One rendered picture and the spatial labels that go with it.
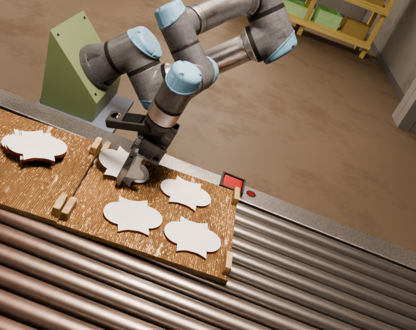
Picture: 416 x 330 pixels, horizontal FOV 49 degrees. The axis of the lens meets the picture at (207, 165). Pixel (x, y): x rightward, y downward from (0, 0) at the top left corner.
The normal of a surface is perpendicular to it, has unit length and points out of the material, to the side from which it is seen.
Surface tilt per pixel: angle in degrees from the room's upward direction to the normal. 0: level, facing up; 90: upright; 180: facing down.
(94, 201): 0
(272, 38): 79
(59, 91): 90
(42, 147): 0
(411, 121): 90
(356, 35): 90
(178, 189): 0
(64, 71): 90
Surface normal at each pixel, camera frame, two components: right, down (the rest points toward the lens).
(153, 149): -0.17, 0.61
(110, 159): 0.46, -0.64
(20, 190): 0.32, -0.78
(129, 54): -0.22, 0.37
